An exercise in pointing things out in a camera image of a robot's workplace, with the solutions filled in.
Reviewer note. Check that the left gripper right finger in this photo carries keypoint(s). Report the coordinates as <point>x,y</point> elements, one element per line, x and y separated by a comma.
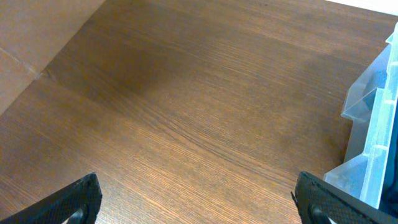
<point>320,202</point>

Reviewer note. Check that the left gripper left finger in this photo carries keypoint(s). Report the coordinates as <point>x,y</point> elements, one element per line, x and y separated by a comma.
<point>78,202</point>

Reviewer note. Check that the teal blue shirt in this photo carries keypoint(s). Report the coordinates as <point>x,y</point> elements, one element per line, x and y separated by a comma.
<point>388,202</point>

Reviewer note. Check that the clear plastic storage bin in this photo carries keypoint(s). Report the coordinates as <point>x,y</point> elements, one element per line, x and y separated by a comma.
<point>371,104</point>

